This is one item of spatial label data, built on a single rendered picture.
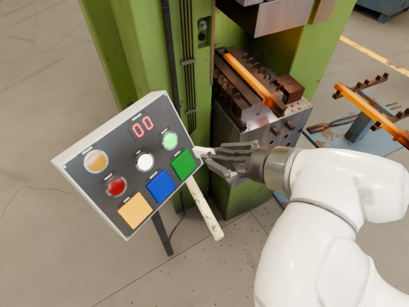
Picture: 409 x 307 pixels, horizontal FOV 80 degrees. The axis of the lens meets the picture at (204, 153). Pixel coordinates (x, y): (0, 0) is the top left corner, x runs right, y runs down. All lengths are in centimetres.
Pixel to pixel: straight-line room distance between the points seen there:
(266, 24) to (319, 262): 67
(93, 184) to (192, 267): 114
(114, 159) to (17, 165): 189
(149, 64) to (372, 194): 71
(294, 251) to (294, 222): 4
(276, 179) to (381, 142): 109
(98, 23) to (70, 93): 178
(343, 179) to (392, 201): 6
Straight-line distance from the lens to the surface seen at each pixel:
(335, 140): 140
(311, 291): 35
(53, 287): 189
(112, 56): 133
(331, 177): 40
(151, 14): 81
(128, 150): 67
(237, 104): 101
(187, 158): 77
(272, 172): 46
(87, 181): 65
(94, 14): 125
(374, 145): 147
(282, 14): 86
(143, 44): 83
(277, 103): 99
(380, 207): 41
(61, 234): 199
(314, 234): 36
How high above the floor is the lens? 164
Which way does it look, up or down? 53 degrees down
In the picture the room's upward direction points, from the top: straight up
